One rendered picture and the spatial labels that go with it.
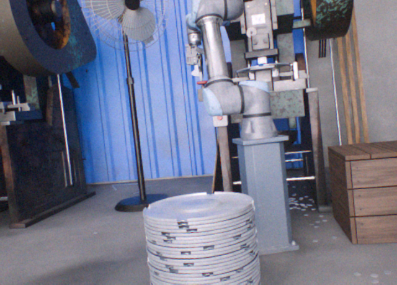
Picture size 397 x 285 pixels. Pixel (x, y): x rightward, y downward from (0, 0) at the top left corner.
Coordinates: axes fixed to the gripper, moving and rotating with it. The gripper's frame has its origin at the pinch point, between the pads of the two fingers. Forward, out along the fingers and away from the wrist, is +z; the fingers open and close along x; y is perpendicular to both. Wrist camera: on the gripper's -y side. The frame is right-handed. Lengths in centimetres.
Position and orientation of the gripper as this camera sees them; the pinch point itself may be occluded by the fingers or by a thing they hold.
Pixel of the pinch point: (202, 79)
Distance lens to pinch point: 227.8
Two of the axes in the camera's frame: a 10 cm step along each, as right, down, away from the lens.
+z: 1.0, 9.9, 0.6
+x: -1.8, 0.7, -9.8
